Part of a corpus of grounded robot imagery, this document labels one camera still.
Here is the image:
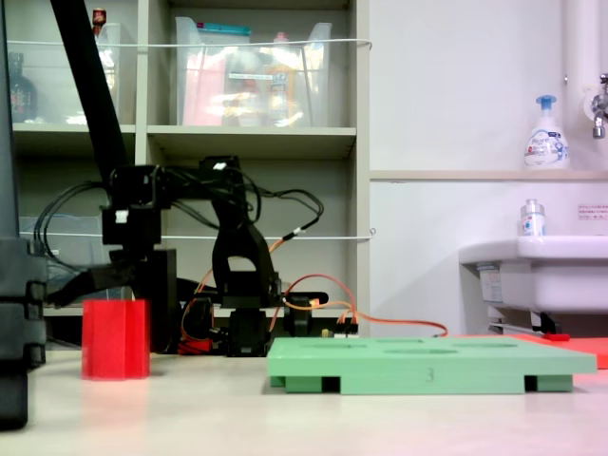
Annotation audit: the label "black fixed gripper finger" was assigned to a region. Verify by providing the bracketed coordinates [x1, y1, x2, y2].
[150, 249, 180, 353]

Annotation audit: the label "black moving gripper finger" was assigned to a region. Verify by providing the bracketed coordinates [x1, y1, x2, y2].
[46, 262, 146, 309]

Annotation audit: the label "red cross columnar block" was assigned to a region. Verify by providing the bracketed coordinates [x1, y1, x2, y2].
[80, 297, 153, 382]

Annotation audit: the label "red printed base clamp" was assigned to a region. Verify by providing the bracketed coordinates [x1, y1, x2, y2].
[178, 331, 216, 356]

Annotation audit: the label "black tripod leg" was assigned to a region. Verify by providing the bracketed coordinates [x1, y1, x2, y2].
[0, 0, 48, 431]
[49, 0, 130, 180]

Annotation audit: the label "beige shelf unit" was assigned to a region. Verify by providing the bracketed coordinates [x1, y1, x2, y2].
[0, 0, 372, 333]

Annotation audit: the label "pink pack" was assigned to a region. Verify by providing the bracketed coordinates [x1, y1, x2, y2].
[182, 50, 228, 127]

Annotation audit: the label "circuit board with green terminal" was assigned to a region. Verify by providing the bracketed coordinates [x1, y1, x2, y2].
[321, 322, 361, 339]

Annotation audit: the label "large clear plastic bin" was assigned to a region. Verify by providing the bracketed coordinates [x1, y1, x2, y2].
[174, 16, 333, 128]

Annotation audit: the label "narrow clear plastic bin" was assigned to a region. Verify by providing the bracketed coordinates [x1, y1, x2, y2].
[94, 22, 125, 125]

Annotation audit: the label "green shape sorting board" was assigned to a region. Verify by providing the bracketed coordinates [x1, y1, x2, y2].
[266, 335, 599, 396]

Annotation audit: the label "orange label bottle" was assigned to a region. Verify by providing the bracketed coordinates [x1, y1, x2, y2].
[264, 31, 299, 127]

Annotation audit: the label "blue topped bag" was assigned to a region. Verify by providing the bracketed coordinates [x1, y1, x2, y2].
[196, 22, 253, 45]

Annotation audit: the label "small clear sanitizer bottle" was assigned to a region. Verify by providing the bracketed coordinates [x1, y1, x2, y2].
[519, 198, 548, 238]

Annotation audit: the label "white sink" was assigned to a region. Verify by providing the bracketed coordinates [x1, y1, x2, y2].
[458, 234, 608, 336]

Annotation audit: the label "white soap pump bottle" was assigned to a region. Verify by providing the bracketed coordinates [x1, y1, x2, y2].
[523, 93, 571, 171]

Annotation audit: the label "metal faucet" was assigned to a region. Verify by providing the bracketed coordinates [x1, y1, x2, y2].
[581, 72, 608, 141]

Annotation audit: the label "thin black gripper wires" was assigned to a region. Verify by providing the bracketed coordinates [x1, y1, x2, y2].
[35, 181, 113, 275]

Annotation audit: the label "black cable with white connector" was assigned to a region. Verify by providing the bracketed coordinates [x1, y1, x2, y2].
[237, 186, 326, 239]

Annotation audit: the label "long orange wire loop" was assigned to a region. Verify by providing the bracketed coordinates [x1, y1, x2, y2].
[268, 237, 448, 339]

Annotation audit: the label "white wall label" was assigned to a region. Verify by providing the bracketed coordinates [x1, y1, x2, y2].
[577, 202, 608, 222]

